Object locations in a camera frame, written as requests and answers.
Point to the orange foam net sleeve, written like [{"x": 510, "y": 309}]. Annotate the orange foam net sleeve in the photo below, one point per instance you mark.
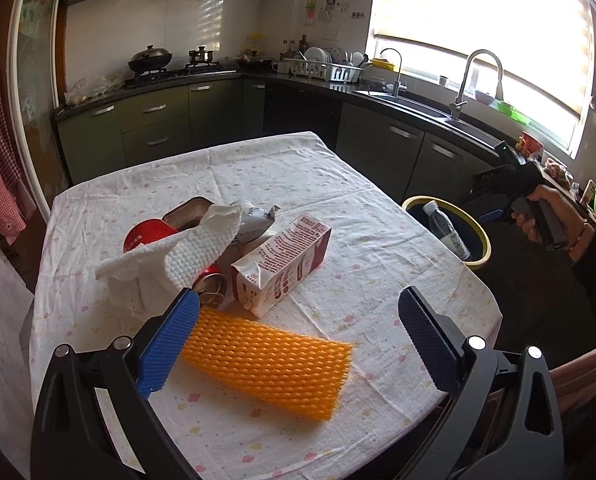
[{"x": 268, "y": 360}]

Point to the white paper towel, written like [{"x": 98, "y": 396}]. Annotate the white paper towel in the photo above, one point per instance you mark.
[{"x": 188, "y": 255}]

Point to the wall calendar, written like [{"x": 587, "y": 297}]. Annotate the wall calendar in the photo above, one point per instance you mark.
[{"x": 312, "y": 7}]

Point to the green lower cabinets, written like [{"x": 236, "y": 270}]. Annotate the green lower cabinets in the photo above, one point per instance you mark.
[{"x": 153, "y": 125}]

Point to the black gas stove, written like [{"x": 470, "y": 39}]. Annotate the black gas stove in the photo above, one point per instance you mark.
[{"x": 178, "y": 72}]

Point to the black frying pan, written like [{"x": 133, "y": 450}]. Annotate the black frying pan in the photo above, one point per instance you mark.
[{"x": 255, "y": 61}]

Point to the dark sauce bottle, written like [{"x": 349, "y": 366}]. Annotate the dark sauce bottle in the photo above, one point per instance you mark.
[{"x": 304, "y": 46}]

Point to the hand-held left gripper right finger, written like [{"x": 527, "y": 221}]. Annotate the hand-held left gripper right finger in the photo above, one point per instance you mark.
[{"x": 428, "y": 340}]

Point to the steel kitchen sink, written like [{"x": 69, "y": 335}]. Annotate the steel kitchen sink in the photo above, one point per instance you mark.
[{"x": 413, "y": 102}]

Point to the dark red gingham apron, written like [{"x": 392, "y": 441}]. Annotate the dark red gingham apron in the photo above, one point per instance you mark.
[{"x": 5, "y": 125}]

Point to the dark kitchen countertop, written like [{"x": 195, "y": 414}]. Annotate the dark kitchen countertop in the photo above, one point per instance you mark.
[{"x": 278, "y": 77}]

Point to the sliding glass door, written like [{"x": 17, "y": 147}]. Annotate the sliding glass door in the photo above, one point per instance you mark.
[{"x": 35, "y": 85}]

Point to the clear plastic bag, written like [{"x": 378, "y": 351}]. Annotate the clear plastic bag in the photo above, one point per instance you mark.
[{"x": 93, "y": 89}]

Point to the red bowl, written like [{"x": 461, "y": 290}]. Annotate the red bowl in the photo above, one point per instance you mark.
[{"x": 533, "y": 144}]

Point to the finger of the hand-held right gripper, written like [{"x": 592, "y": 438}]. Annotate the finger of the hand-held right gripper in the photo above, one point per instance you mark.
[
  {"x": 493, "y": 216},
  {"x": 490, "y": 181}
]

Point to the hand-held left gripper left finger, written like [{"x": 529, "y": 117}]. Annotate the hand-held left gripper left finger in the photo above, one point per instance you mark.
[{"x": 170, "y": 340}]

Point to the person's pink clothing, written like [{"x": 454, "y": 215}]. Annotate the person's pink clothing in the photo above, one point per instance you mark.
[{"x": 588, "y": 370}]

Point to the red and white carton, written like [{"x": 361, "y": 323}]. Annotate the red and white carton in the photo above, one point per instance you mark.
[{"x": 283, "y": 260}]

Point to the person's right forearm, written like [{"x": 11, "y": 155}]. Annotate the person's right forearm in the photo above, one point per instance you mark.
[{"x": 595, "y": 265}]

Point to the packaged food bag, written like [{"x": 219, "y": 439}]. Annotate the packaged food bag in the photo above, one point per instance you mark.
[{"x": 558, "y": 170}]

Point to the small chrome faucet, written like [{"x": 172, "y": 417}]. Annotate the small chrome faucet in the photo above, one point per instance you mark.
[{"x": 397, "y": 87}]

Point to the green plastic container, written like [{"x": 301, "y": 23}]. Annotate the green plastic container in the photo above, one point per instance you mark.
[{"x": 510, "y": 111}]

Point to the kitchen window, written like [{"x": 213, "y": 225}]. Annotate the kitchen window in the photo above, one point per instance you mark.
[{"x": 478, "y": 20}]

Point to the small dark stovetop pot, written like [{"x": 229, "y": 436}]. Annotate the small dark stovetop pot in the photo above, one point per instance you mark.
[{"x": 202, "y": 56}]

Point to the floral white tablecloth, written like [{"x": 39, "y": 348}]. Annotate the floral white tablecloth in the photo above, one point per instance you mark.
[{"x": 378, "y": 260}]

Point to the yellow sponge box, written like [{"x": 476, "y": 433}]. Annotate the yellow sponge box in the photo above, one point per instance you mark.
[{"x": 383, "y": 64}]

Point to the tall chrome faucet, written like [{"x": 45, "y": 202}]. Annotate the tall chrome faucet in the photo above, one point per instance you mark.
[{"x": 458, "y": 107}]

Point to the black wok with lid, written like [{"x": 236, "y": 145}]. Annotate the black wok with lid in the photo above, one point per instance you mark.
[{"x": 150, "y": 57}]

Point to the person's right hand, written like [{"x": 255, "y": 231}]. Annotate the person's right hand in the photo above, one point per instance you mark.
[{"x": 565, "y": 210}]

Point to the brown foil tray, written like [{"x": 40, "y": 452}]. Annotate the brown foil tray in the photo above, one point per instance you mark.
[{"x": 188, "y": 212}]

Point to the white dish rack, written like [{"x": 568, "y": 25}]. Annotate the white dish rack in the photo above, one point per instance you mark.
[{"x": 323, "y": 67}]

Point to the clear plastic water bottle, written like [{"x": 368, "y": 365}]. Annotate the clear plastic water bottle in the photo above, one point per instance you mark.
[{"x": 443, "y": 227}]

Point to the yellow-rimmed trash bin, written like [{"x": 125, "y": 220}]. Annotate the yellow-rimmed trash bin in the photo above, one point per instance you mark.
[{"x": 486, "y": 245}]

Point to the white mug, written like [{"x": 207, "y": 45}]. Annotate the white mug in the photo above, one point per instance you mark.
[{"x": 280, "y": 66}]

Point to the grey foil pouch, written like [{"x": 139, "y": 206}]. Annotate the grey foil pouch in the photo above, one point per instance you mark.
[{"x": 253, "y": 220}]

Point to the hanging white spatula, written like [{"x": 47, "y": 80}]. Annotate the hanging white spatula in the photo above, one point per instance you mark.
[{"x": 326, "y": 7}]

